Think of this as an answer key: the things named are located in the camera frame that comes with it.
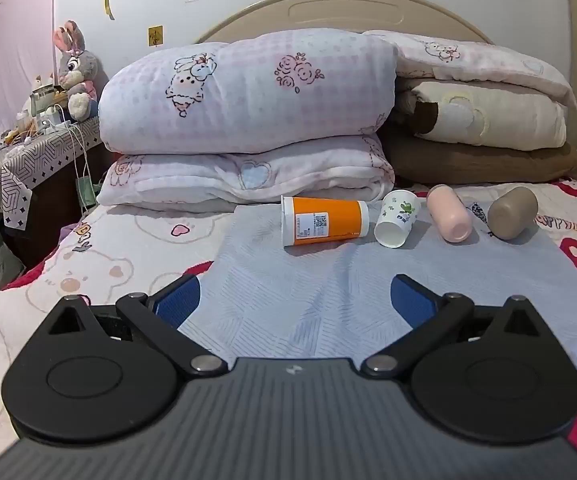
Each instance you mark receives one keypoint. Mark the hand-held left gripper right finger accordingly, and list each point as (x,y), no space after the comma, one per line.
(411,300)

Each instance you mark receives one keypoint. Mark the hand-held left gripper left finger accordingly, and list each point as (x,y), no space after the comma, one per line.
(178,302)

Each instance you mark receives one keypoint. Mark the white paper cup green print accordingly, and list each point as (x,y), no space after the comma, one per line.
(394,220)

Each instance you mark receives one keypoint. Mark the pink cup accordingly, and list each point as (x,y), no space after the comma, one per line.
(449,215)

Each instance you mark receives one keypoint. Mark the taupe cup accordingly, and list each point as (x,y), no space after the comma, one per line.
(512,212)

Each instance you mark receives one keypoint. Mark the orange cup with white label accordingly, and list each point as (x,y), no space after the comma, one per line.
(331,220)

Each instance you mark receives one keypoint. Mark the light blue textured mat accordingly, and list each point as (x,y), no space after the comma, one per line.
(293,285)

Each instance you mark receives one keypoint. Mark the pink quilt with heart print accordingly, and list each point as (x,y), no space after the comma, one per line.
(208,175)

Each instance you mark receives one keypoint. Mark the light green face mask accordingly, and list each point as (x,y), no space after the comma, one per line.
(87,191)

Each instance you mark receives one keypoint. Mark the brown folded blanket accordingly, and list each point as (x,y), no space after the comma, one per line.
(478,165)

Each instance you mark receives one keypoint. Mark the cream quilt with flower pattern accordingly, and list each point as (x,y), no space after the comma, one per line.
(498,120)

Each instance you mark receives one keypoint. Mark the side table with patterned cloth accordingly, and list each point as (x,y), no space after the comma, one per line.
(23,165)

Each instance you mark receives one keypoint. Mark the white desktop appliance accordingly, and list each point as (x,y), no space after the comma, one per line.
(51,119)

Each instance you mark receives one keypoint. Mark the pink checked quilt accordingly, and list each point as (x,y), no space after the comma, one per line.
(488,62)

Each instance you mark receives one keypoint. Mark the white quilt with bunny print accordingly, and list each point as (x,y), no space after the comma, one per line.
(248,90)

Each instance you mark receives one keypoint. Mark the grey plush bunny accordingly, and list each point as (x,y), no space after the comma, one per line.
(74,72)

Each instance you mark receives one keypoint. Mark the beige wooden headboard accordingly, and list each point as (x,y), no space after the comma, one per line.
(348,10)

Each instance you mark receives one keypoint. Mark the pink window curtain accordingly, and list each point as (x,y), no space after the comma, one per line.
(18,45)

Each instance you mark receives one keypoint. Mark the yellow wall sign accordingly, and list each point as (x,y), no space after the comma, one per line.
(155,36)

